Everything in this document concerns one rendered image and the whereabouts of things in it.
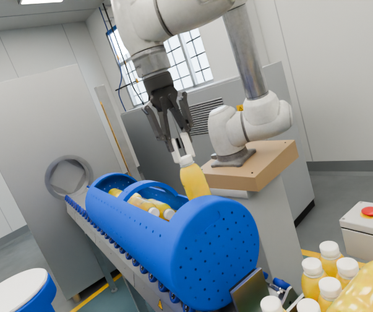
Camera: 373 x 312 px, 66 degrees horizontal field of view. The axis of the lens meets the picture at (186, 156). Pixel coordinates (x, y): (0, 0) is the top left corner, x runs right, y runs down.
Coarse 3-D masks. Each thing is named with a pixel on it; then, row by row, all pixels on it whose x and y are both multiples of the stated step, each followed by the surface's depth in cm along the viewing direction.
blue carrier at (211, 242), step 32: (96, 192) 127; (128, 192) 102; (160, 192) 126; (96, 224) 129; (128, 224) 89; (160, 224) 74; (192, 224) 67; (224, 224) 72; (160, 256) 69; (192, 256) 68; (224, 256) 73; (256, 256) 79; (192, 288) 68; (224, 288) 73
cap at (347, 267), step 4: (340, 260) 59; (344, 260) 59; (348, 260) 59; (352, 260) 58; (340, 264) 58; (344, 264) 58; (348, 264) 57; (352, 264) 57; (356, 264) 57; (340, 268) 57; (344, 268) 57; (348, 268) 56; (352, 268) 56; (356, 268) 56; (340, 272) 58; (344, 272) 57; (348, 272) 56; (352, 272) 56; (356, 272) 56; (348, 276) 57; (352, 276) 57
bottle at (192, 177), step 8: (184, 168) 77; (192, 168) 76; (200, 168) 79; (184, 176) 77; (192, 176) 76; (200, 176) 77; (184, 184) 78; (192, 184) 76; (200, 184) 77; (192, 192) 77; (200, 192) 77; (208, 192) 78
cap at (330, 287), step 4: (320, 280) 56; (324, 280) 56; (328, 280) 55; (332, 280) 55; (336, 280) 55; (320, 284) 55; (324, 284) 55; (328, 284) 54; (332, 284) 54; (336, 284) 54; (340, 284) 54; (320, 288) 54; (324, 288) 54; (328, 288) 53; (332, 288) 53; (336, 288) 53; (340, 288) 53; (324, 292) 54; (328, 292) 53; (332, 292) 53; (336, 292) 53; (340, 292) 53; (324, 296) 54; (328, 296) 53; (332, 296) 53; (336, 296) 53
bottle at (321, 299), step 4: (320, 292) 56; (320, 296) 56; (320, 300) 55; (324, 300) 55; (328, 300) 54; (332, 300) 53; (320, 304) 55; (324, 304) 54; (328, 304) 54; (320, 308) 55; (324, 308) 54
